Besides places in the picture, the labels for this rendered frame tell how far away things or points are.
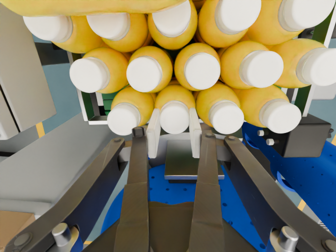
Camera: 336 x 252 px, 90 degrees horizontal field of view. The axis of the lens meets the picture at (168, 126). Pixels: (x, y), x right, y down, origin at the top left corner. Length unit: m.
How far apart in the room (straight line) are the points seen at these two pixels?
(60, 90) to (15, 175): 0.95
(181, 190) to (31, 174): 0.55
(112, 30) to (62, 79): 1.35
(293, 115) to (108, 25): 0.23
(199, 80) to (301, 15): 0.11
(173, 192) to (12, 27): 0.33
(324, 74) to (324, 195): 0.58
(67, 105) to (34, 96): 1.27
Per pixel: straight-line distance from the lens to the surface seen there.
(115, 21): 0.21
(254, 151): 1.46
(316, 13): 0.24
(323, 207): 0.79
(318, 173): 0.83
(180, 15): 0.20
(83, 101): 0.35
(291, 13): 0.23
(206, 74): 0.20
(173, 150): 0.36
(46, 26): 0.24
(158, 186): 0.33
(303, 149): 0.40
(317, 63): 0.25
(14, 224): 0.57
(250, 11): 0.21
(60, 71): 1.54
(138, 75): 0.20
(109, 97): 0.42
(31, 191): 0.67
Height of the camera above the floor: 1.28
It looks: 66 degrees down
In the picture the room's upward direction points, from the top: 174 degrees counter-clockwise
